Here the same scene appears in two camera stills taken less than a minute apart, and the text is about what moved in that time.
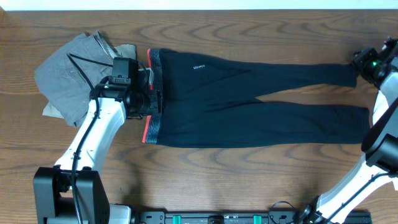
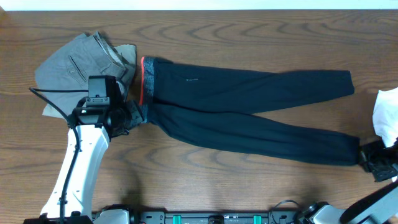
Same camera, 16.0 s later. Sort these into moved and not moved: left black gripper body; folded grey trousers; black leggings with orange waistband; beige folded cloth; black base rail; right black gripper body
Moved: right black gripper body; left black gripper body; black leggings with orange waistband
Not moved: folded grey trousers; beige folded cloth; black base rail
